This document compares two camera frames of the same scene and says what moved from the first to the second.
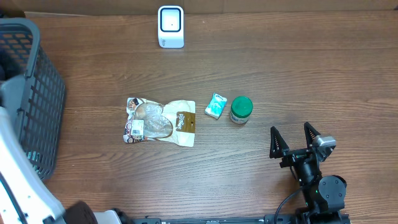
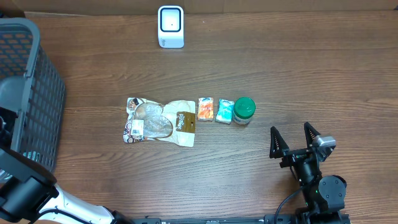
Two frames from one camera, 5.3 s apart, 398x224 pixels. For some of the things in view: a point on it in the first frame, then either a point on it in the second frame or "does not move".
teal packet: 34,157 does not move
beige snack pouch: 173,122 does not move
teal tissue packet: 216,106 to 224,111
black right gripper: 279,149 does not move
